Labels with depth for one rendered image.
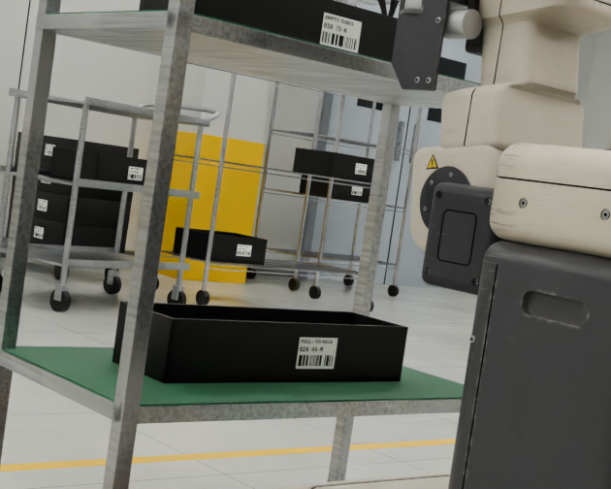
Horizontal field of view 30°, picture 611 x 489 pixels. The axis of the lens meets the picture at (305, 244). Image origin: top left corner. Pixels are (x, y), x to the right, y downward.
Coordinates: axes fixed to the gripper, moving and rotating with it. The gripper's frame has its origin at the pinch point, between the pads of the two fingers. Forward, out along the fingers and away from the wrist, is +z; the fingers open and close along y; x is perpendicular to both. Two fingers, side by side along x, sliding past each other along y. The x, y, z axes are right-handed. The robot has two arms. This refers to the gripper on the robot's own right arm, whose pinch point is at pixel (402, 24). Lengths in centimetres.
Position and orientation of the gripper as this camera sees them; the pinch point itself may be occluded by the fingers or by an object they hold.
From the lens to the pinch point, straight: 243.3
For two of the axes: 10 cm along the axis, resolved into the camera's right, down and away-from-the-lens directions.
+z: -1.5, 9.9, 0.8
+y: -7.6, -0.6, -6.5
